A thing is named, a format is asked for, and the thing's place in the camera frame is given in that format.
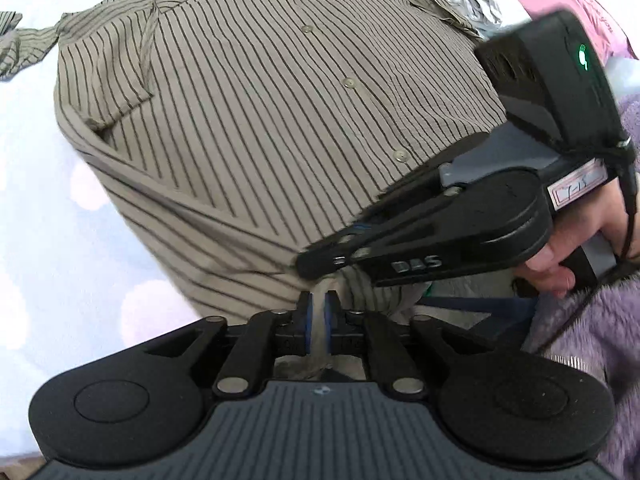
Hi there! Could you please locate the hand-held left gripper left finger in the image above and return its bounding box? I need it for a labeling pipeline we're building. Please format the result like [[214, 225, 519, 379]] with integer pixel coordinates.
[[140, 290, 317, 400]]

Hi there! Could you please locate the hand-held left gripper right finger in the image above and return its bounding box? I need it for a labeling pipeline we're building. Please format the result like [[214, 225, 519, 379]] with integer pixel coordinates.
[[324, 290, 498, 400]]

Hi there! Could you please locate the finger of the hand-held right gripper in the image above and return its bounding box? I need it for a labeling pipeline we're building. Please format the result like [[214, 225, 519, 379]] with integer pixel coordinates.
[[345, 164, 453, 233], [297, 180, 476, 281]]

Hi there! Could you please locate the brown striped shirt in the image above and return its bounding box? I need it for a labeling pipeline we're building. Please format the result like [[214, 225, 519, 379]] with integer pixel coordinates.
[[0, 0, 508, 383]]

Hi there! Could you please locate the person's right hand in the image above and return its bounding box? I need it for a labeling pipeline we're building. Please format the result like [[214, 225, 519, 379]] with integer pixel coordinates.
[[516, 183, 624, 297]]

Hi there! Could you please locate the purple fuzzy robe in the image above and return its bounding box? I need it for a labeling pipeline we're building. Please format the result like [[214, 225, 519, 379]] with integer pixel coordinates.
[[525, 95, 640, 480]]

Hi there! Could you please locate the bed with pink dotted sheet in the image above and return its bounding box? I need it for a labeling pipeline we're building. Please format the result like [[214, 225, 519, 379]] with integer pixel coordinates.
[[0, 0, 311, 461]]

